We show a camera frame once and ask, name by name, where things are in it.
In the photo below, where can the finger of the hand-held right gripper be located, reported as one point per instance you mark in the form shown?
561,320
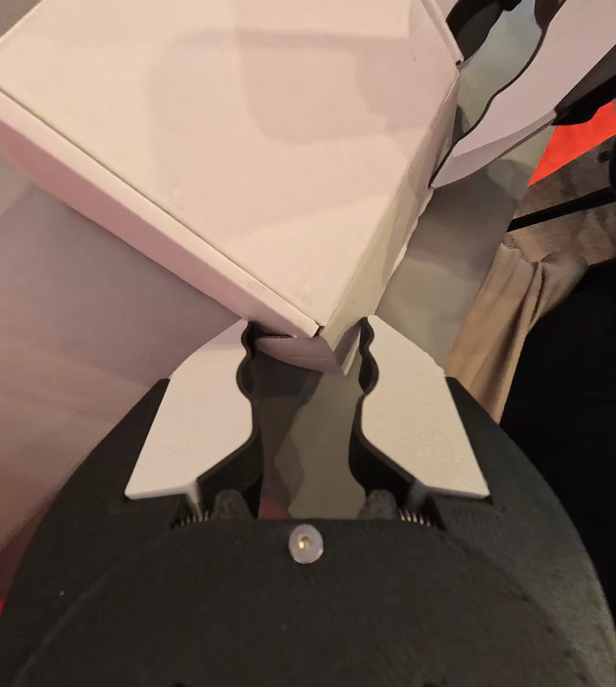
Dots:
482,9
565,64

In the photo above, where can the person's beige trousers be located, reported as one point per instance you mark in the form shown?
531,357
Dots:
506,322

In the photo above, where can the white cardboard box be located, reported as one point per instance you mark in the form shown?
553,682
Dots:
232,134

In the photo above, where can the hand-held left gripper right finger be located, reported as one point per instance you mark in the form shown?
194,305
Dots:
420,429

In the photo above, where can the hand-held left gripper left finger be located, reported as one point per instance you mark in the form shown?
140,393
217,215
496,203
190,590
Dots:
195,429

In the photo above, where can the person's black clothing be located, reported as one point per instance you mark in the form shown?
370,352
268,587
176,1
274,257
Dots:
581,429

